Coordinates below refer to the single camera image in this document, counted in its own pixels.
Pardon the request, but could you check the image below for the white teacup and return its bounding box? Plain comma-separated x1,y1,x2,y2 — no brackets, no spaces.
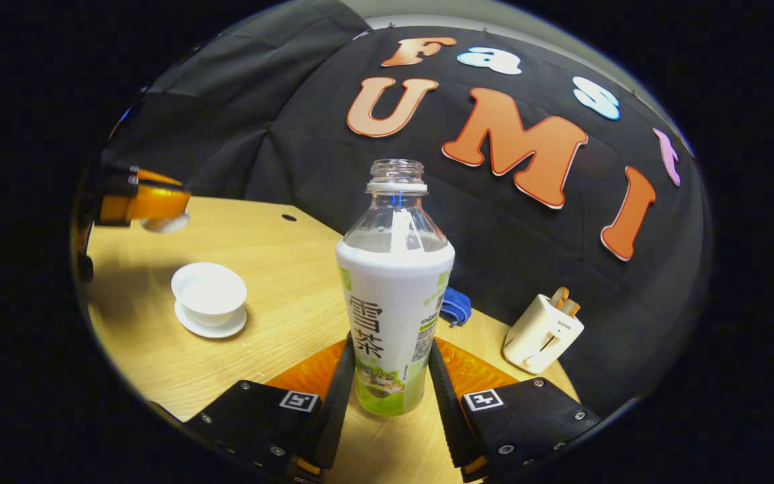
171,262,248,327

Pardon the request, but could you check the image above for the white toaster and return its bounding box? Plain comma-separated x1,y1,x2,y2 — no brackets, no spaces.
503,293,585,375

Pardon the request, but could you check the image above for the water bottle with white label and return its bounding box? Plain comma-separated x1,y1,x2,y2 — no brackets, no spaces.
335,159,456,417

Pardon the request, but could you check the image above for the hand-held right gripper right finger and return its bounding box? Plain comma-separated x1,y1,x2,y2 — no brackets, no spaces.
427,337,603,482

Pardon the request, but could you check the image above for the white saucer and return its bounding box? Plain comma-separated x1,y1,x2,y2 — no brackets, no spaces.
173,299,249,339

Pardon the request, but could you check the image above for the blue folded towel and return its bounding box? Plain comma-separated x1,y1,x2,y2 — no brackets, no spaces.
439,287,473,327

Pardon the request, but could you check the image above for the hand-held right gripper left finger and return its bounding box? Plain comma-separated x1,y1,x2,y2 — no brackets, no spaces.
185,336,357,482

